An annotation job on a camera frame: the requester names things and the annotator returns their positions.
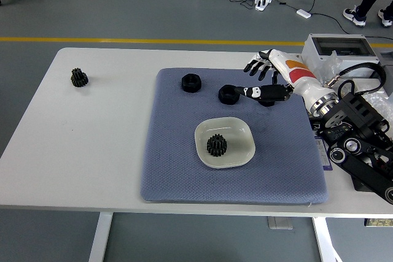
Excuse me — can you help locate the grey metal case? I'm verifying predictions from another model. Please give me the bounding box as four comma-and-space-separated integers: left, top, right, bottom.
371, 52, 393, 79

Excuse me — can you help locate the clear plastic bag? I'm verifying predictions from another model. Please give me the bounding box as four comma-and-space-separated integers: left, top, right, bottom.
313, 50, 344, 87

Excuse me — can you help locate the black double gear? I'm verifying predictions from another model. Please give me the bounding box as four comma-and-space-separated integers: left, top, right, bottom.
71, 67, 89, 88

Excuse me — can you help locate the large black hex nut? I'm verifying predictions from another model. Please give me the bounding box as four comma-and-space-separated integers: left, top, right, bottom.
180, 72, 203, 94
218, 84, 241, 105

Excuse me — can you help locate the white cardboard box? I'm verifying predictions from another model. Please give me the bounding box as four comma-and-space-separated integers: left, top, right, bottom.
352, 77, 393, 96

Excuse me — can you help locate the blue-grey textured mat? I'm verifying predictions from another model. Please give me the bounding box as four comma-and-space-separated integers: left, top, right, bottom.
139, 67, 329, 204

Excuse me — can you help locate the white square dish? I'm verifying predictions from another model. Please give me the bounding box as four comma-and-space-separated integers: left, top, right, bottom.
195, 116, 257, 169

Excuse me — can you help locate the grey electrical enclosure box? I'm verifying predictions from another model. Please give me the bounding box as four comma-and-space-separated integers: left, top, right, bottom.
300, 33, 382, 79

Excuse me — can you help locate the white table leg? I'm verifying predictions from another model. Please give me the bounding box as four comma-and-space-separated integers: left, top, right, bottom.
88, 212, 114, 262
312, 217, 342, 262

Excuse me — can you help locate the black floor cable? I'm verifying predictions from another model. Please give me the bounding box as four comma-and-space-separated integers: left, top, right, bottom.
309, 12, 354, 35

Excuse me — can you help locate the white power strip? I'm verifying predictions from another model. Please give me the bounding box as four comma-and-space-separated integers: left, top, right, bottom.
254, 0, 274, 11

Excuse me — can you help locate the bubble wrap bag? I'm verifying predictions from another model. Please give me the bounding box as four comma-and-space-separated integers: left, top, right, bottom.
362, 93, 393, 117

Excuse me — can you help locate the purple-edged label card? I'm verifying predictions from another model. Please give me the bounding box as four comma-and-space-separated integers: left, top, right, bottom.
311, 120, 334, 172

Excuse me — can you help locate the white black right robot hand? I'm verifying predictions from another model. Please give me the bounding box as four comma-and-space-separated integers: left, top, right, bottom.
233, 48, 335, 110

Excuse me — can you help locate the large black gear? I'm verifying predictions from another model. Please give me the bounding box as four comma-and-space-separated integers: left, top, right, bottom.
206, 137, 228, 158

